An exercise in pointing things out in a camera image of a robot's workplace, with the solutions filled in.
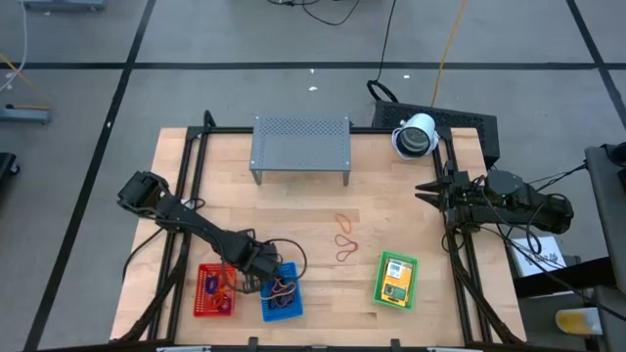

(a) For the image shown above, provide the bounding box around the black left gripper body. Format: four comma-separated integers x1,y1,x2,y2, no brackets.
233,242,285,295

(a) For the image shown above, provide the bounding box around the white cylindrical camera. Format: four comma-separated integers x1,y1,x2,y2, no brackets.
391,112,438,160

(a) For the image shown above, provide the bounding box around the thin black cable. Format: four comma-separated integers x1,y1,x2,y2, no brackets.
266,0,363,26

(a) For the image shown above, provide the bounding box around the yellow card pack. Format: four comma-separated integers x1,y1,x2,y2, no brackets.
380,257,417,308

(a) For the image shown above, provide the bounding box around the grey stand foot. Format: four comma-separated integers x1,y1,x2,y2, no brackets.
0,104,53,125

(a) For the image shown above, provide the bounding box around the grey cart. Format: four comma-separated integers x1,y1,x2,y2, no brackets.
584,141,626,352

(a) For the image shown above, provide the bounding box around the blue plastic basket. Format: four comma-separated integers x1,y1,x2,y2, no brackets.
258,261,304,324

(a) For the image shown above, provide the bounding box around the red plastic basket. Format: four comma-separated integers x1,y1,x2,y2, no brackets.
193,262,238,318

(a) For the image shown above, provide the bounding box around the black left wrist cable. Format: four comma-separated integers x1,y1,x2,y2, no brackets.
263,238,308,285

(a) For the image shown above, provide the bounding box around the black hanging power cable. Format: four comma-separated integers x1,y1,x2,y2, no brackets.
366,0,398,104

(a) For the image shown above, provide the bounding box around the white booklet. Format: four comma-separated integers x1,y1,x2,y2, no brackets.
508,236,568,279

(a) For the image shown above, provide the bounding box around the thin yellow cable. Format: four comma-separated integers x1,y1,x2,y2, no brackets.
0,52,50,107

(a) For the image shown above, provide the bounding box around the thin white cable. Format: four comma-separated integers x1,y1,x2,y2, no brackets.
0,0,29,94

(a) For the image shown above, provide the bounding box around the black aluminium table frame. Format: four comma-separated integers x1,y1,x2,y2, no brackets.
116,110,524,352

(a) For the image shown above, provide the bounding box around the green plastic basket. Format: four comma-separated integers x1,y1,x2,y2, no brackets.
373,249,421,312

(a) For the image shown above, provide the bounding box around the red rubber band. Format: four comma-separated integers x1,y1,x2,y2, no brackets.
268,287,297,310
335,234,360,263

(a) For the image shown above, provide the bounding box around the white coiled cable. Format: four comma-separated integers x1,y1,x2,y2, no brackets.
390,139,417,161

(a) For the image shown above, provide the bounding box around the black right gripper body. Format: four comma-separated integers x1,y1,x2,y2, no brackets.
439,162,474,231

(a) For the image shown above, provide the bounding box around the black cable bundle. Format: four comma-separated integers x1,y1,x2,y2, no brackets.
481,222,626,319

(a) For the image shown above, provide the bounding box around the yellow hanging cable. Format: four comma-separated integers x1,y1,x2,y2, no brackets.
429,0,470,108

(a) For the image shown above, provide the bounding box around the grey metal base plate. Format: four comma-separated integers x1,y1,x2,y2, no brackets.
19,0,107,12

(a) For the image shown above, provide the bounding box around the yellow white roll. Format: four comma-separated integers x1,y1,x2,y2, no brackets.
555,306,603,337

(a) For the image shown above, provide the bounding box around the grey perforated metal shelf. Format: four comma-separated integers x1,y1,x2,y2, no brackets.
248,115,353,187

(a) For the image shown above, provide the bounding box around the black shelf board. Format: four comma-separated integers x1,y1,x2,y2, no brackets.
513,256,617,299

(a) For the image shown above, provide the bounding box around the black base cable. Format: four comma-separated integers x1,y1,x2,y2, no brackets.
121,227,167,284

